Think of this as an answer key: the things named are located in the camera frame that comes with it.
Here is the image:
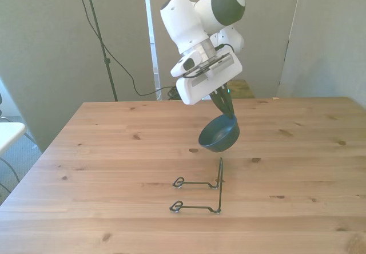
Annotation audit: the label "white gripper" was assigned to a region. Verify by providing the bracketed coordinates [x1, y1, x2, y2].
[175, 50, 244, 120]

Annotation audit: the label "dark teal bowl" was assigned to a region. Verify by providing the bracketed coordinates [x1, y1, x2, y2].
[198, 114, 241, 154]

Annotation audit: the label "white side table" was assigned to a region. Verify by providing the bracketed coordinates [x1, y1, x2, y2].
[0, 121, 27, 155]

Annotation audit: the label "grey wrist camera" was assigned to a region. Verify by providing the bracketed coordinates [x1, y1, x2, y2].
[185, 53, 232, 77]

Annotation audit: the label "coiled green cable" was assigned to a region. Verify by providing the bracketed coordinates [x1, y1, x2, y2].
[166, 85, 184, 101]

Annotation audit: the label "black wire bowl stand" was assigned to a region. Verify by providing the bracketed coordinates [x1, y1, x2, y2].
[169, 157, 224, 215]

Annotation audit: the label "white vertical frame strip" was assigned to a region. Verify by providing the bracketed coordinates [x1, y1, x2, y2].
[142, 0, 162, 101]

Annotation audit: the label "long black hanging cable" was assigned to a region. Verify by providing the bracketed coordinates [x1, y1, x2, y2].
[72, 0, 177, 97]

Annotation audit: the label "black camera stand pole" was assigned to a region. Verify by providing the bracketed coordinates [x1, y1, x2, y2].
[81, 0, 119, 102]

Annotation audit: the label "black floor cables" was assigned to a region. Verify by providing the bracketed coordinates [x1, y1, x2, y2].
[0, 116, 39, 196]

